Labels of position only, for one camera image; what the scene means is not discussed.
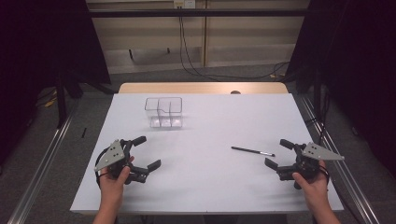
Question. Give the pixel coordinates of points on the black pen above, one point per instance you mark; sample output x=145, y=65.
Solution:
x=252, y=151

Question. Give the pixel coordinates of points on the person's left hand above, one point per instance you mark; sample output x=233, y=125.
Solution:
x=112, y=186

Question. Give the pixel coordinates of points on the black metal stand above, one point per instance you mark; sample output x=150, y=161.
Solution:
x=61, y=99

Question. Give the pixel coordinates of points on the wooden desk leg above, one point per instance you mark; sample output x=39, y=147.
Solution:
x=204, y=40

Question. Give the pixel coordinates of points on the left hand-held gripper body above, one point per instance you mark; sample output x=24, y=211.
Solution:
x=112, y=154

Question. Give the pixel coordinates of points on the white table sheet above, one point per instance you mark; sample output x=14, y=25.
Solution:
x=202, y=174

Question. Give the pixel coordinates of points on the white wall power outlet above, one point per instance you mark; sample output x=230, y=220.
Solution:
x=184, y=3

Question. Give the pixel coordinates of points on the metal floor rail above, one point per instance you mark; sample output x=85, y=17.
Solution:
x=40, y=174
x=345, y=174

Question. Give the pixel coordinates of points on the clear plastic organizer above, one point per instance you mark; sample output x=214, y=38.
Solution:
x=163, y=112

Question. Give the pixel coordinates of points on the wooden table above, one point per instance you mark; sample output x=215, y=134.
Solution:
x=186, y=87

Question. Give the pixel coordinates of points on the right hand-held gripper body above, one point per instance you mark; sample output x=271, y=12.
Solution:
x=311, y=158

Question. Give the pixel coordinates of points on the black curtain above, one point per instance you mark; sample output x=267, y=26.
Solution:
x=358, y=77
x=37, y=62

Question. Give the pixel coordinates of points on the background desk with black edge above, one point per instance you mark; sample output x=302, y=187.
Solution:
x=199, y=12

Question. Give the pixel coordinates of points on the person's right hand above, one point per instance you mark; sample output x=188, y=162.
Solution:
x=313, y=189

